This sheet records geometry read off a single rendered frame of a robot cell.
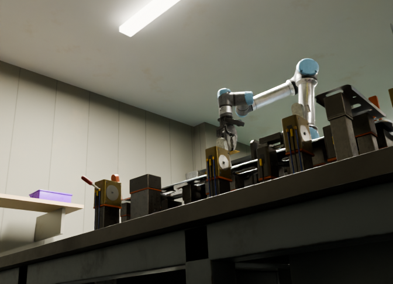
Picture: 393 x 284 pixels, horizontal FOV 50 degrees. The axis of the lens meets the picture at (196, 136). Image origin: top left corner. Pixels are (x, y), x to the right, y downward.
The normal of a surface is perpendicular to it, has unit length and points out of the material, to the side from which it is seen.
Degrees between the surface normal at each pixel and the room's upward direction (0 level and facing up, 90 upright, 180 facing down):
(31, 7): 180
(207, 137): 90
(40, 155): 90
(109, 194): 90
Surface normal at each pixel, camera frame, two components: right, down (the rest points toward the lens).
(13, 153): 0.70, -0.29
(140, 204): -0.66, -0.25
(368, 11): 0.05, 0.93
